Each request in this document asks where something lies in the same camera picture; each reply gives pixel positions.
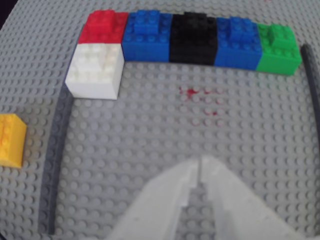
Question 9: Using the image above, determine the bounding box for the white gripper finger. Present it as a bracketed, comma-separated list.
[107, 155, 201, 240]
[200, 155, 309, 240]

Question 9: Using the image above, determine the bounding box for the yellow lego cube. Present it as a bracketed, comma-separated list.
[0, 113, 28, 168]

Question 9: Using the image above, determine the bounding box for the white lego cube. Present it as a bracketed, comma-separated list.
[64, 43, 125, 101]

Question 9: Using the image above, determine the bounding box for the green lego cube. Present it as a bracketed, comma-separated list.
[255, 23, 303, 77]

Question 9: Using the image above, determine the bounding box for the blue lego cube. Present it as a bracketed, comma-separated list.
[214, 16, 263, 72]
[121, 9, 173, 63]

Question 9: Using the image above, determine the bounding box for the black lego cube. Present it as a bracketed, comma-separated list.
[169, 11, 218, 67]

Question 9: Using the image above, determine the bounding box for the red lego cube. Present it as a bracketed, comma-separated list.
[78, 9, 130, 46]

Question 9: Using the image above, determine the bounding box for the grey lego baseplate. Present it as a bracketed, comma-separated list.
[0, 0, 320, 240]

